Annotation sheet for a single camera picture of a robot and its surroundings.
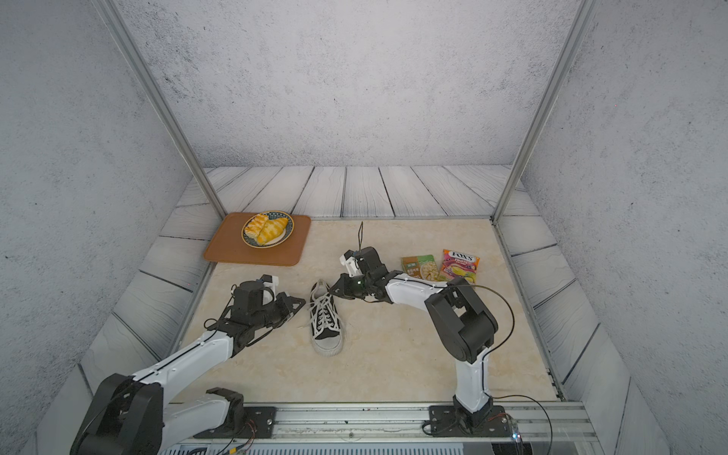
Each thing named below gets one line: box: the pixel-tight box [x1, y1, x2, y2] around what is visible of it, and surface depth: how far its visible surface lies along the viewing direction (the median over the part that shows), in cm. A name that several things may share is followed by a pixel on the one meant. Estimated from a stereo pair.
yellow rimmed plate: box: [241, 210, 295, 250], surface depth 114 cm
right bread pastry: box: [256, 217, 290, 246], surface depth 113 cm
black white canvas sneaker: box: [309, 278, 345, 357], surface depth 88 cm
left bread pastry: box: [244, 213, 269, 241], surface depth 116 cm
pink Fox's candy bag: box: [437, 249, 481, 284], surface depth 104 cm
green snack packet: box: [400, 254, 439, 282], surface depth 107 cm
